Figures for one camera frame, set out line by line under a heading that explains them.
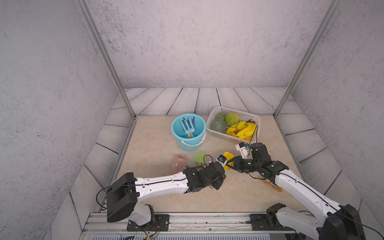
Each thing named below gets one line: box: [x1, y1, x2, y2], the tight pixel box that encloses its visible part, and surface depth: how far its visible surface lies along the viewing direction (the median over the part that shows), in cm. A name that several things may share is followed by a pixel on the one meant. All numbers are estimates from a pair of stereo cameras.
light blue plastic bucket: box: [171, 113, 207, 152], surface depth 98 cm
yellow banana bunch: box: [226, 121, 257, 139], surface depth 101 cm
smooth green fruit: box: [215, 111, 228, 120], surface depth 114 cm
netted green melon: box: [210, 118, 228, 134], surface depth 103 cm
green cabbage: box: [224, 112, 240, 126], surface depth 104 cm
